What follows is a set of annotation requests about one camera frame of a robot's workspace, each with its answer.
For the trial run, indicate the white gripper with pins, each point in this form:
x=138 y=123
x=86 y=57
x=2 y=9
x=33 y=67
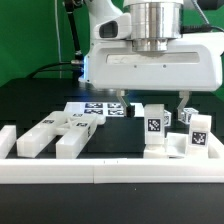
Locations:
x=185 y=66

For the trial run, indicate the white chair seat plate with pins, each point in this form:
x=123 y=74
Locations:
x=176 y=146

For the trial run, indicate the white chair back frame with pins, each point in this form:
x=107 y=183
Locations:
x=74 y=130

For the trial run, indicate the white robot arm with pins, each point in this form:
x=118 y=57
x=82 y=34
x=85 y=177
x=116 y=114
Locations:
x=148 y=48

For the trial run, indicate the white marker sheet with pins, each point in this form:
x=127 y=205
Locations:
x=108 y=109

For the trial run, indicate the white U-shaped fence frame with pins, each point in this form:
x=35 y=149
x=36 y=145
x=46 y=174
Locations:
x=95 y=171

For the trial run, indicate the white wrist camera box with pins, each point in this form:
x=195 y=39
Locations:
x=115 y=29

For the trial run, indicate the black camera stand pole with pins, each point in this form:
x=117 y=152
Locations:
x=70 y=6

